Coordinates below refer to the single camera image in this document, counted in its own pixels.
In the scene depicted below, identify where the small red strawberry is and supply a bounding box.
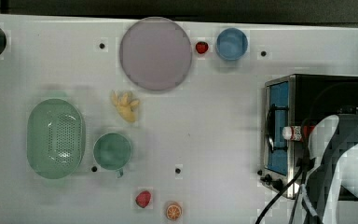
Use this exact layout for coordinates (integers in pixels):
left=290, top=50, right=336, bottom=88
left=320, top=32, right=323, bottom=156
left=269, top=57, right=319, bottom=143
left=195, top=41, right=209, bottom=54

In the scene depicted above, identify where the red ketchup bottle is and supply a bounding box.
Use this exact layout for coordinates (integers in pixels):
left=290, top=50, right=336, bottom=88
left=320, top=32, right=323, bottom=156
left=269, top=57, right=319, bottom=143
left=282, top=126, right=314, bottom=141

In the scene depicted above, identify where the peeled yellow banana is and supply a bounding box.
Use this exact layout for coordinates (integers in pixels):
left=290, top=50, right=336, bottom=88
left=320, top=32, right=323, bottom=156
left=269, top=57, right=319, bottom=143
left=111, top=91, right=140, bottom=123

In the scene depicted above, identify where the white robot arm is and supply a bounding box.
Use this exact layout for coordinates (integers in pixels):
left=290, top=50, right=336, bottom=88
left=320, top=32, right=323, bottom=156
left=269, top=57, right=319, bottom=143
left=301, top=114, right=358, bottom=224

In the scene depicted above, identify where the orange slice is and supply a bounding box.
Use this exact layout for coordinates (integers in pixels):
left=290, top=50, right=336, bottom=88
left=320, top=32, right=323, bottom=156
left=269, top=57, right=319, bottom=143
left=165, top=202, right=183, bottom=221

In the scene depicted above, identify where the green oval colander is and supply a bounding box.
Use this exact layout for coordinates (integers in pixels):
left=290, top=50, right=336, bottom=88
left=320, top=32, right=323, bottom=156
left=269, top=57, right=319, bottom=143
left=27, top=99, right=86, bottom=179

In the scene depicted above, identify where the green cup with handle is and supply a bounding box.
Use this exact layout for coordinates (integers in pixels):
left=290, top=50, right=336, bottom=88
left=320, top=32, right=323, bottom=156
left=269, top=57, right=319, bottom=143
left=93, top=133, right=132, bottom=178

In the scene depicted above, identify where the blue bowl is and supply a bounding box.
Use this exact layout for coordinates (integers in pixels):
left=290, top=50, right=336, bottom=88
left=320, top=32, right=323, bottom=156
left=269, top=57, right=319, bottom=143
left=215, top=28, right=249, bottom=61

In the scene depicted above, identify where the black toaster oven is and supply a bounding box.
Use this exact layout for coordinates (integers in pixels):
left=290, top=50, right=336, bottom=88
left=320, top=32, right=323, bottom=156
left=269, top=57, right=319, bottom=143
left=259, top=74, right=358, bottom=192

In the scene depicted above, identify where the large red strawberry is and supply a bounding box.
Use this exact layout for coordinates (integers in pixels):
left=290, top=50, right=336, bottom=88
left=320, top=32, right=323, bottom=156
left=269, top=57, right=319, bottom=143
left=135, top=190, right=152, bottom=208

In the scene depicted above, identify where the purple round plate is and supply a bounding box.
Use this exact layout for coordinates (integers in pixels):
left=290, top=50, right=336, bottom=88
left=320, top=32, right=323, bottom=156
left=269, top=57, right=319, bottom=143
left=119, top=17, right=192, bottom=91

